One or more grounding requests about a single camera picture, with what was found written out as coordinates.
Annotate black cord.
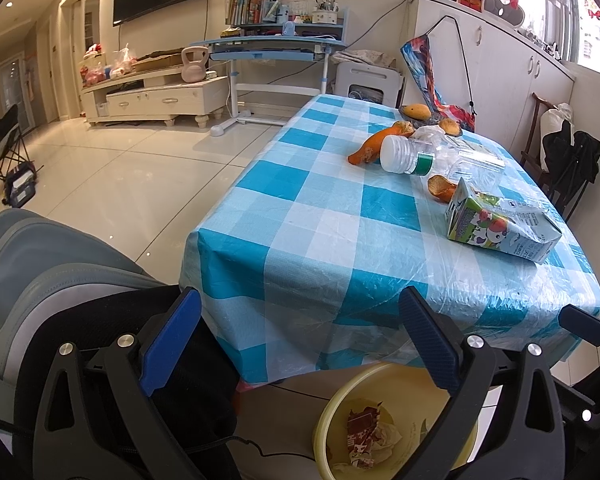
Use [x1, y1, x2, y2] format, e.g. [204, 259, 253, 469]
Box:
[427, 15, 478, 118]

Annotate blue checkered tablecloth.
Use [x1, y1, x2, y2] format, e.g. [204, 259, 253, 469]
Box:
[179, 92, 600, 386]

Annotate grey padded chair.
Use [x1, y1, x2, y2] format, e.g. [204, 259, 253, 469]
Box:
[0, 207, 173, 381]

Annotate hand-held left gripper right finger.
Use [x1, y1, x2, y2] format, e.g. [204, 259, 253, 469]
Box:
[399, 286, 567, 480]

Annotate black cable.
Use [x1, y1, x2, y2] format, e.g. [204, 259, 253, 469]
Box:
[180, 437, 316, 461]

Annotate white plastic stool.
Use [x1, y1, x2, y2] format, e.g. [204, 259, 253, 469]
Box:
[335, 62, 406, 108]

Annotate clear plastic bag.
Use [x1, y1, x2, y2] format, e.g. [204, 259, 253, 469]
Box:
[111, 42, 133, 78]

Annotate green milk carton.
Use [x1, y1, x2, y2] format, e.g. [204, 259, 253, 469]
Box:
[445, 177, 563, 264]

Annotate small orange peel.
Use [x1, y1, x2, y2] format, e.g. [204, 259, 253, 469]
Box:
[427, 175, 459, 202]

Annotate row of books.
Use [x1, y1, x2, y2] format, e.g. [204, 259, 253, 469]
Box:
[223, 0, 263, 26]

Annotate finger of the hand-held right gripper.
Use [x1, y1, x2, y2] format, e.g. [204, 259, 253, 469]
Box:
[550, 377, 600, 428]
[559, 304, 600, 346]

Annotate person's black trouser leg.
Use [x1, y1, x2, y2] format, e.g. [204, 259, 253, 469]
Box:
[15, 282, 241, 480]

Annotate red and white bags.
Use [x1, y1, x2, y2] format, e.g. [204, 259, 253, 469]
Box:
[80, 42, 106, 86]

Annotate orange sweet potato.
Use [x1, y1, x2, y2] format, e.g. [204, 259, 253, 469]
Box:
[347, 122, 417, 166]

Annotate flat cardboard box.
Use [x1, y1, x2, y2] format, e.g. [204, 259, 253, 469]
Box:
[132, 50, 186, 73]

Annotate white plastic bag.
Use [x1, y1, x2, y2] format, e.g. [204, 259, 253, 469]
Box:
[414, 125, 448, 142]

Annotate blue study desk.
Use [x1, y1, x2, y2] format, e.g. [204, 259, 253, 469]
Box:
[190, 7, 348, 138]

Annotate dark fruit plate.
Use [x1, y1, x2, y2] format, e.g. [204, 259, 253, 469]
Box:
[399, 105, 463, 138]

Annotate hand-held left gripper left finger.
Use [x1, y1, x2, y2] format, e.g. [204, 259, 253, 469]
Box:
[32, 287, 203, 480]

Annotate black floor device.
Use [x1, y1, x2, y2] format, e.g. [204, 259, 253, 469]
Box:
[2, 161, 37, 208]

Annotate clear plastic bottle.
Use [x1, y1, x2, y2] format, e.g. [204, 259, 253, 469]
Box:
[380, 135, 506, 181]

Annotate white cupboard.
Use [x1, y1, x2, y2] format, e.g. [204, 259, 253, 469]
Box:
[412, 0, 578, 161]

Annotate white television cabinet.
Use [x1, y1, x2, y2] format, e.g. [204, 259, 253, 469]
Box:
[81, 65, 231, 128]

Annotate pink kettlebell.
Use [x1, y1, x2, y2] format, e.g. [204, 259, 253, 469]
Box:
[181, 46, 211, 83]

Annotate beige folded cloth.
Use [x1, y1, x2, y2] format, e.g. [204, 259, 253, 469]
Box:
[337, 49, 396, 68]

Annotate dark wooden chair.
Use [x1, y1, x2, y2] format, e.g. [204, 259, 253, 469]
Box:
[519, 92, 581, 221]

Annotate yellow plastic basin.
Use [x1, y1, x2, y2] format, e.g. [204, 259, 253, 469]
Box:
[312, 362, 481, 480]

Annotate black folding chair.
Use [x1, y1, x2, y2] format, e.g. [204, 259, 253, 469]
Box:
[0, 104, 31, 196]

